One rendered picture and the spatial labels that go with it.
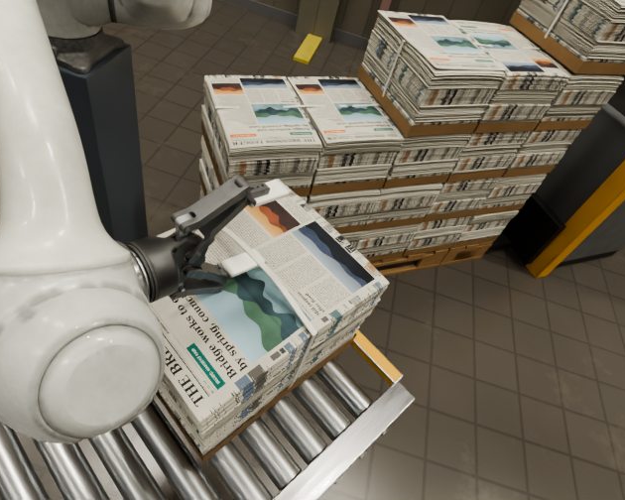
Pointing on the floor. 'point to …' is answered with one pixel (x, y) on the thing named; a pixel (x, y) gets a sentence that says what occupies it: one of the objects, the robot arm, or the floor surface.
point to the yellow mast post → (593, 211)
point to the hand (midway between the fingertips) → (266, 224)
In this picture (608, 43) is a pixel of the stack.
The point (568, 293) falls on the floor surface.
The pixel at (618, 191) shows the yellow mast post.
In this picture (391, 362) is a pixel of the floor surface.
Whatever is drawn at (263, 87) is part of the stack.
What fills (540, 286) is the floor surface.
